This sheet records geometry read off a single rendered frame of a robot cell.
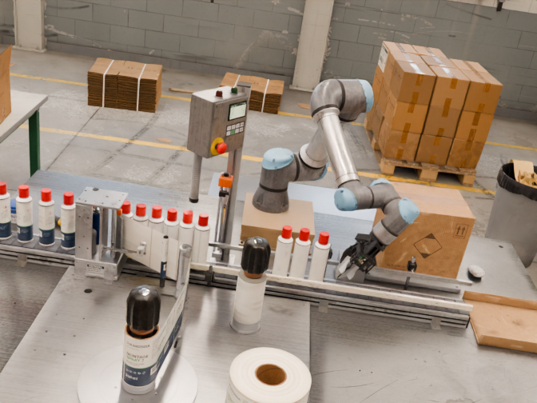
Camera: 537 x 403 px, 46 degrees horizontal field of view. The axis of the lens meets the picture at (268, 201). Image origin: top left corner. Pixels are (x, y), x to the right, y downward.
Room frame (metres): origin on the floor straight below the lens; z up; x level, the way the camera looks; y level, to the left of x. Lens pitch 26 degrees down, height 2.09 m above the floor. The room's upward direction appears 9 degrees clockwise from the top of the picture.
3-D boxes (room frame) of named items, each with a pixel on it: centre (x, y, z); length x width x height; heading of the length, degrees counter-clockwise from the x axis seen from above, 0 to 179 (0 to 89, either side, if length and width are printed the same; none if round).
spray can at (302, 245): (1.85, -0.13, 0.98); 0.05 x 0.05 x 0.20
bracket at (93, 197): (1.75, 0.51, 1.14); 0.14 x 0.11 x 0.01; 90
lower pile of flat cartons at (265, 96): (6.45, 0.35, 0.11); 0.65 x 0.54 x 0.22; 89
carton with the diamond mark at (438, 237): (2.18, -0.59, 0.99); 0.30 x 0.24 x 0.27; 94
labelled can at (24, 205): (1.85, 0.80, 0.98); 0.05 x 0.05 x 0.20
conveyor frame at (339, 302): (1.85, 0.09, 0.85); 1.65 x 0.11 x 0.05; 90
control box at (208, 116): (1.93, 0.20, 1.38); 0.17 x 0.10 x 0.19; 145
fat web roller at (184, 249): (1.66, 0.23, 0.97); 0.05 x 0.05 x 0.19
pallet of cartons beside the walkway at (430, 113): (5.67, -1.28, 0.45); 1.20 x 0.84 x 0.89; 4
